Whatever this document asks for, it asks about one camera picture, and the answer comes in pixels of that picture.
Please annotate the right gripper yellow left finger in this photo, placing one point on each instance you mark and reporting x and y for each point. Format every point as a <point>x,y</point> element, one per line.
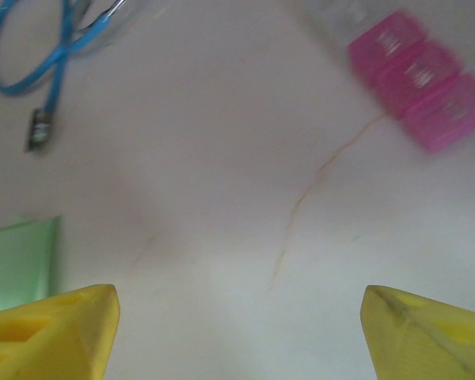
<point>51,336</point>

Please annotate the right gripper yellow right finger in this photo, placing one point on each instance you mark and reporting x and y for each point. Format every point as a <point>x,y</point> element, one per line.
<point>427,336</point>

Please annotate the light green paper sheet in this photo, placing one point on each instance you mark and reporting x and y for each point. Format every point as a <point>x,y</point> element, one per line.
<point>20,261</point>

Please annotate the pink clear plastic box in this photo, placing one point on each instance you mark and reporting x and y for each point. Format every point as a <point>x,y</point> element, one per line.
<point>415,79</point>

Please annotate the blue stethoscope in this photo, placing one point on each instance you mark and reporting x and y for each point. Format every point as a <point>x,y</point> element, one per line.
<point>55,63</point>

